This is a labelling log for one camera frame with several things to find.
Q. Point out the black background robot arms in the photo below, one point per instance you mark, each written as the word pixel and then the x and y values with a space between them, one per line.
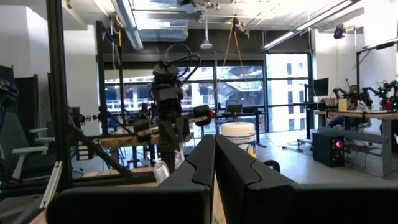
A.
pixel 367 93

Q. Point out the white metal bar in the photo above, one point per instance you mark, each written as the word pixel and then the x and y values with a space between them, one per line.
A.
pixel 51 186

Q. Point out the Lysol wipes canister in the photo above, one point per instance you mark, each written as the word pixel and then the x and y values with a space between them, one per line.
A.
pixel 237 137

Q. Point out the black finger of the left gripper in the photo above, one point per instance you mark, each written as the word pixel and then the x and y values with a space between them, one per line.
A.
pixel 168 137
pixel 183 129

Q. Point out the blue toothbrush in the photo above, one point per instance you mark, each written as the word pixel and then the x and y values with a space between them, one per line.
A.
pixel 161 171

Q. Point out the black computer tower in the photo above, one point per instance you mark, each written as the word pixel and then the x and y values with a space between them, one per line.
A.
pixel 326 149

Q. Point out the grey office chair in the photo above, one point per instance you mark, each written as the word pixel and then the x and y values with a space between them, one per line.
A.
pixel 18 149

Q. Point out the wooden desk with grey legs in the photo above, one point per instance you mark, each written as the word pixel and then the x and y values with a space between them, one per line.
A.
pixel 357 114

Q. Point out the yellow box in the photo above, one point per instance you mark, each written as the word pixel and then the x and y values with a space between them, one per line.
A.
pixel 342 105

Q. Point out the black background rig frame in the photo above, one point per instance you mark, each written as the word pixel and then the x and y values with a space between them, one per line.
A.
pixel 101 77

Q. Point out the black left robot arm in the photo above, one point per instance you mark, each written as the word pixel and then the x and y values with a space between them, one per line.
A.
pixel 166 81

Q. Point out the black computer monitor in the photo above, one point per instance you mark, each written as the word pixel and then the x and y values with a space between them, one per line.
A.
pixel 321 87

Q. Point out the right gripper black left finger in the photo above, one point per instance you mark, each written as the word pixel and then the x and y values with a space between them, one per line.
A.
pixel 140 207

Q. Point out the white pendant lamp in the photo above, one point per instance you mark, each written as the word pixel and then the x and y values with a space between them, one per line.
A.
pixel 206 45

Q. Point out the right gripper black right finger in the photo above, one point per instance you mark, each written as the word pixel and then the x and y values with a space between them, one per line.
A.
pixel 295 207

